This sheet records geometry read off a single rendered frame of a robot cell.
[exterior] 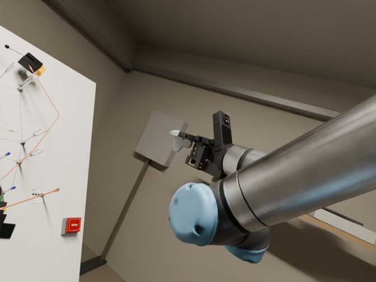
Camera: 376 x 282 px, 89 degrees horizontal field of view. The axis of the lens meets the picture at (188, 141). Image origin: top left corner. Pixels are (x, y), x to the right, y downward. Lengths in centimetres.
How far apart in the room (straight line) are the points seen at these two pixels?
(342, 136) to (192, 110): 217
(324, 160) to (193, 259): 209
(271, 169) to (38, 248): 80
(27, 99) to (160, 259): 193
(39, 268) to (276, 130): 195
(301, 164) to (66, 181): 86
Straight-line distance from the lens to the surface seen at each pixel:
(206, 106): 231
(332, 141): 22
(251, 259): 39
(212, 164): 46
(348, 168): 22
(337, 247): 214
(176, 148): 53
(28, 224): 87
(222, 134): 47
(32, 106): 98
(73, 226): 89
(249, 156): 39
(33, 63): 97
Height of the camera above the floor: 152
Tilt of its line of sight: 4 degrees up
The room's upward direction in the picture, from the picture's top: 25 degrees clockwise
